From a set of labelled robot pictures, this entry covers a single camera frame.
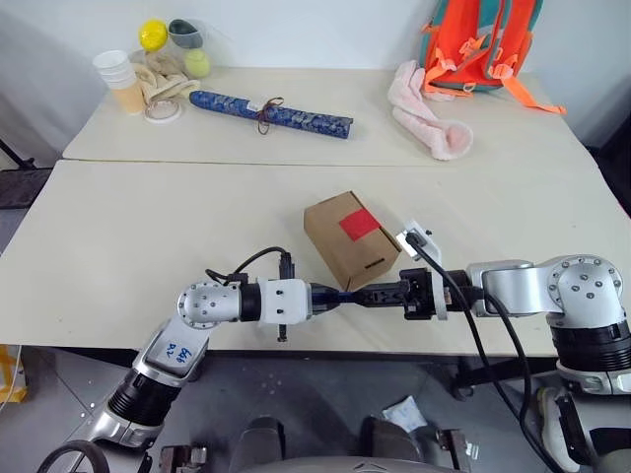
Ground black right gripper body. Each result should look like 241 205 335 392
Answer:
398 268 438 321

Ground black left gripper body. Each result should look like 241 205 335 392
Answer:
309 282 330 316

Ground brown cardboard box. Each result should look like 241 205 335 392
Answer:
302 190 403 293

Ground red tape patch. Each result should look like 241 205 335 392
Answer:
338 209 382 243

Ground white packet on floor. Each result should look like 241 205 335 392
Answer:
381 394 428 433

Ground dark rounded shape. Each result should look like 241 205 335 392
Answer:
230 415 288 473
360 415 423 473

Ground pink fluffy towel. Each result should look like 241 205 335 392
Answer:
386 59 475 162

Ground blue patterned roll with ribbon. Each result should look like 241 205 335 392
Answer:
188 89 356 141

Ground white sneaker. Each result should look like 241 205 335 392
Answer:
535 385 584 473

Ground orange and teal backpack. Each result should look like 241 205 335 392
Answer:
420 0 568 117

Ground pale green ball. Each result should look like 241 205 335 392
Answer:
182 47 213 79

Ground black wheel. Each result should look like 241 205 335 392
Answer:
35 439 109 473

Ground beige paper cup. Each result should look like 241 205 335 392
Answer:
110 81 147 116

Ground dark grey oval object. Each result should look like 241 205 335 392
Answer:
168 18 205 51

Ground white paper cup stack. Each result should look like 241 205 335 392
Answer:
92 48 135 92

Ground yellow ball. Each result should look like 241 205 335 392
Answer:
138 18 170 52

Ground yellow object on floor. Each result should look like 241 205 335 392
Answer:
0 344 29 406

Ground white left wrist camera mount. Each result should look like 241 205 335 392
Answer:
255 277 314 327

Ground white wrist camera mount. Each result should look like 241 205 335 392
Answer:
255 277 314 327
395 219 451 322

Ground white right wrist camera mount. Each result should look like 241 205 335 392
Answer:
395 219 451 322

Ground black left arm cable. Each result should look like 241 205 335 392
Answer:
204 245 297 290

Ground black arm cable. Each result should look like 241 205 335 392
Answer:
406 234 549 473
204 245 297 290

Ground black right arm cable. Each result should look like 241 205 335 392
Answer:
406 234 549 473

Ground black table leg frame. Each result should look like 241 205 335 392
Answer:
452 354 561 401

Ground white tape ring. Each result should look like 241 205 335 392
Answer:
143 100 185 124

